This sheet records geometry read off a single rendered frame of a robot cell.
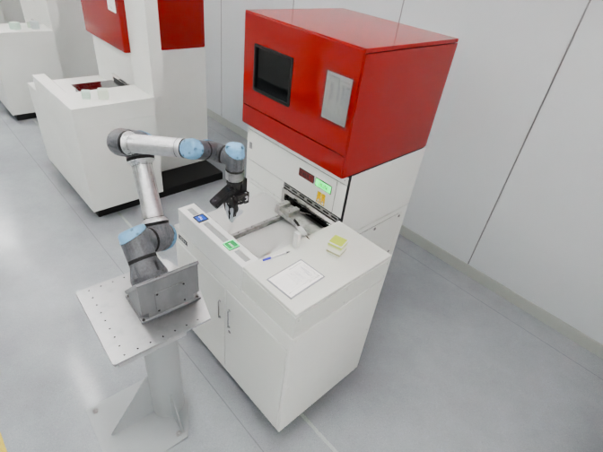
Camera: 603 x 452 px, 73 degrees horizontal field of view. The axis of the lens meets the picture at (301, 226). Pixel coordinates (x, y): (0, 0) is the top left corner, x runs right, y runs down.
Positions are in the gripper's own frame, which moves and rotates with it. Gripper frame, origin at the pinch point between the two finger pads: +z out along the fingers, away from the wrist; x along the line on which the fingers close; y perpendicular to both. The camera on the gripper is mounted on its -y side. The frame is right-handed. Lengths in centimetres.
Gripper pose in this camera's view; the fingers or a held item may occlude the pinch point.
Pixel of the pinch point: (230, 220)
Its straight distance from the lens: 181.0
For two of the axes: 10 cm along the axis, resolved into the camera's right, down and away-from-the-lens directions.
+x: -6.8, -4.9, 5.5
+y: 7.3, -3.3, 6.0
